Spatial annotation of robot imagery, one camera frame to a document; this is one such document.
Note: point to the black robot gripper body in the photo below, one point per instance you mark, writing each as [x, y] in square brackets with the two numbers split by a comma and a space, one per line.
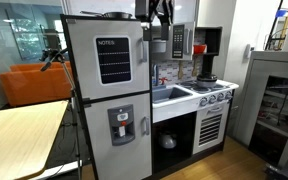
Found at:
[147, 10]

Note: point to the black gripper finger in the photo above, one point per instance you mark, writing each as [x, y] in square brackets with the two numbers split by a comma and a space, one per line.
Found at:
[164, 31]
[146, 26]

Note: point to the white top fridge door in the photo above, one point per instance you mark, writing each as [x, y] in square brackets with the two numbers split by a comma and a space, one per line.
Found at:
[109, 56]

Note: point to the white fridge door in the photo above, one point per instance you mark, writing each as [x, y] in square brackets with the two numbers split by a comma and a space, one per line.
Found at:
[109, 56]
[120, 137]

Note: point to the black frying pan on fridge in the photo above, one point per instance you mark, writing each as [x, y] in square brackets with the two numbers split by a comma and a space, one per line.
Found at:
[118, 15]

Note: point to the white bottom fridge door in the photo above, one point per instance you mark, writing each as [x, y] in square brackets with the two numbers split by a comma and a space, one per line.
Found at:
[120, 137]

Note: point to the white toy oven door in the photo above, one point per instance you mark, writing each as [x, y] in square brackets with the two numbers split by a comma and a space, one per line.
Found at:
[210, 126]

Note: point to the white toy microwave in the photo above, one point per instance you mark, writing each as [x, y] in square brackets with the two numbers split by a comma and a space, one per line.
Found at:
[180, 43]

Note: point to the grey toy faucet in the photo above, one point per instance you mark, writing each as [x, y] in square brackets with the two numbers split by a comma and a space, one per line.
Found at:
[157, 80]

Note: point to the red bowl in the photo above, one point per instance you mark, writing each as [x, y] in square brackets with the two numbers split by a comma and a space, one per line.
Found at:
[200, 49]

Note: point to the grey toy sink basin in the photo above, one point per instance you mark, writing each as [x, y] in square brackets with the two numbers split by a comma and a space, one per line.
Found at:
[168, 94]

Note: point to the black pot with lid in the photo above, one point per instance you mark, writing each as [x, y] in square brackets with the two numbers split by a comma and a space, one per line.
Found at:
[208, 81]

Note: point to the black toy kitchen unit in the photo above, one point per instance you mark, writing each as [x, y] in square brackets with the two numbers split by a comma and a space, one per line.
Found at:
[177, 117]

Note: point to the grey toy kettle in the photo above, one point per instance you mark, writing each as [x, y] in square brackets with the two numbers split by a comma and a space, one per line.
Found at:
[167, 140]

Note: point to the orange sofa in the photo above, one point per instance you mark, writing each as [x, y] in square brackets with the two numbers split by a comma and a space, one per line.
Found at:
[25, 84]

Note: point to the grey glass-front cabinet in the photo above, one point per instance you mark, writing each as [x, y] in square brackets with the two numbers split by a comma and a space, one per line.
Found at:
[262, 123]

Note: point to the light wooden desk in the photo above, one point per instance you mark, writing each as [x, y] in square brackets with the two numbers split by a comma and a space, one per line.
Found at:
[27, 135]

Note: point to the wooden spatula on wall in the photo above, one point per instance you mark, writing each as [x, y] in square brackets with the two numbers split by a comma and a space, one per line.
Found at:
[180, 70]

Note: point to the wooden slotted turner on wall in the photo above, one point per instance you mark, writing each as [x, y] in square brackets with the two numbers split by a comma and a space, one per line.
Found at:
[195, 68]

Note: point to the black camera tripod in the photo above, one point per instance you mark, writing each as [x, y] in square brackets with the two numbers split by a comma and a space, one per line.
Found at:
[55, 55]

